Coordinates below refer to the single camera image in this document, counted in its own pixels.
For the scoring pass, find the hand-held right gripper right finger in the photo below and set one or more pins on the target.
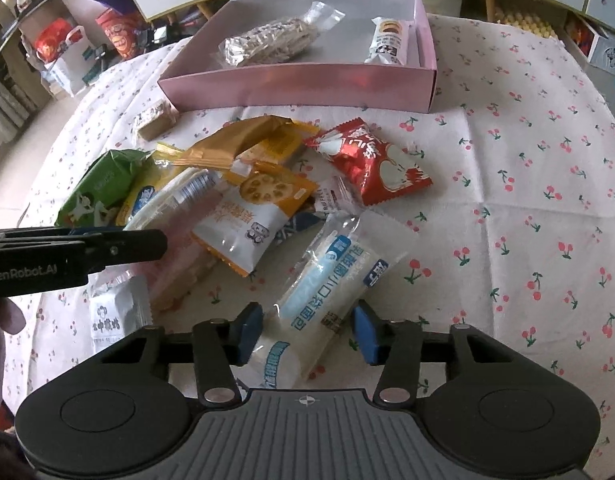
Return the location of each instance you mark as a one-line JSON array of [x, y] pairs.
[[367, 335]]

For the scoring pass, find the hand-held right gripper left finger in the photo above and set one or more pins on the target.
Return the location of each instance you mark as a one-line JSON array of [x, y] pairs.
[[250, 332]]

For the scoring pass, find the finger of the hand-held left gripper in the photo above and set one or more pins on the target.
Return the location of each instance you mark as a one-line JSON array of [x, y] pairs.
[[137, 245]]

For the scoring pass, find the pink wafer packet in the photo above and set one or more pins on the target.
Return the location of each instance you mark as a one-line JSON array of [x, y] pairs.
[[182, 265]]

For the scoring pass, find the green snack packet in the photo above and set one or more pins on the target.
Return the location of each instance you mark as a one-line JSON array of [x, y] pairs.
[[99, 185]]

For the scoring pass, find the white blue bread packet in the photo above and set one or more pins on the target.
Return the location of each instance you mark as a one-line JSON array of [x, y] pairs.
[[317, 280]]

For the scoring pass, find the orange white chip packet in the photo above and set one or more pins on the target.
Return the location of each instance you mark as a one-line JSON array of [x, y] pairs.
[[257, 210]]

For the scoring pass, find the small brown snack packet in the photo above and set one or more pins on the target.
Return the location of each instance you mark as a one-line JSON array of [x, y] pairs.
[[156, 119]]

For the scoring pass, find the pink cardboard box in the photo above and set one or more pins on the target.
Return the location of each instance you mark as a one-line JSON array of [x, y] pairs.
[[297, 85]]

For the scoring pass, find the white yellow blue packet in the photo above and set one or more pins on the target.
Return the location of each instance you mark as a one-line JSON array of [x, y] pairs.
[[145, 195]]

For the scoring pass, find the small white snack packet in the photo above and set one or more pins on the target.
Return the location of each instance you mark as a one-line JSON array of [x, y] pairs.
[[118, 312]]

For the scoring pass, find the clear wrapped white roll packet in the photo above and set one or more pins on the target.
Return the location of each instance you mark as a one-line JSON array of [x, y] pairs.
[[187, 190]]

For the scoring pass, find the blue patterned snack packet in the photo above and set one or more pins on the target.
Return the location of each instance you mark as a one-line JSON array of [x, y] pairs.
[[300, 225]]

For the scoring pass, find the small clear dark-print packet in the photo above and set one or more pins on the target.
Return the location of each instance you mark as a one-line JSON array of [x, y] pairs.
[[337, 195]]

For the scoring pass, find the long orange snack packet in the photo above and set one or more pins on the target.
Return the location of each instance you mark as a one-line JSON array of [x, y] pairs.
[[237, 142]]

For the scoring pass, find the red snack packet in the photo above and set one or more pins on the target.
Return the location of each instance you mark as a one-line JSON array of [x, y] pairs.
[[372, 165]]

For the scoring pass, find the white shopping bag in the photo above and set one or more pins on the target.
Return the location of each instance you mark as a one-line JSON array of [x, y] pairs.
[[67, 70]]

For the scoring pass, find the cherry print cloth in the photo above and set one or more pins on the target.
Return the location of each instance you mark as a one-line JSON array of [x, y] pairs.
[[512, 185]]

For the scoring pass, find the red printed bag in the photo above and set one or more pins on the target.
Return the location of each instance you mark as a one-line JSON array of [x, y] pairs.
[[121, 35]]

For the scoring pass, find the red gift bag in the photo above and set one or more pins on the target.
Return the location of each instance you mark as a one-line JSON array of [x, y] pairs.
[[52, 37]]

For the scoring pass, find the side shelf unit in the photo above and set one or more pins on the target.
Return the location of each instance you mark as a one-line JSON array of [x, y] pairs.
[[17, 35]]

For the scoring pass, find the clear bag of snack sticks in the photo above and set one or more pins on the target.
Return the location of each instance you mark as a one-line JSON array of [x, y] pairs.
[[272, 40]]

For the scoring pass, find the white biscuit picture packet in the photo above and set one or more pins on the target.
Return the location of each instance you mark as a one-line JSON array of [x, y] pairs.
[[390, 42]]

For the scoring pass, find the yellow egg tray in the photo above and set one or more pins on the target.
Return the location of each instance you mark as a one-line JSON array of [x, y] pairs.
[[527, 22]]

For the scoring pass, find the white patterned box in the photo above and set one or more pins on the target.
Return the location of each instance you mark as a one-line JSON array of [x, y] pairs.
[[610, 52]]

